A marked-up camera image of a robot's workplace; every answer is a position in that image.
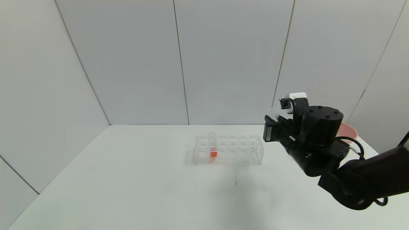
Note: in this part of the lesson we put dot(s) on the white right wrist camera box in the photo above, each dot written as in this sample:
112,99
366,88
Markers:
297,97

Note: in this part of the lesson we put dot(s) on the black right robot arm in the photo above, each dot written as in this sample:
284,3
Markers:
351,172

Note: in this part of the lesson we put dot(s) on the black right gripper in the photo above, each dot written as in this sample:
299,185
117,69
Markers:
268,132

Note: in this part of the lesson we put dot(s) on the pink bowl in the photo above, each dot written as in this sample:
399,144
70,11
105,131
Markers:
348,132

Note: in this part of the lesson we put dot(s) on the test tube with red pigment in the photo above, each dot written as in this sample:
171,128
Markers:
213,152

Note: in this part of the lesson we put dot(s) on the clear plastic test tube rack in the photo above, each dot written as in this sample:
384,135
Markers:
230,153

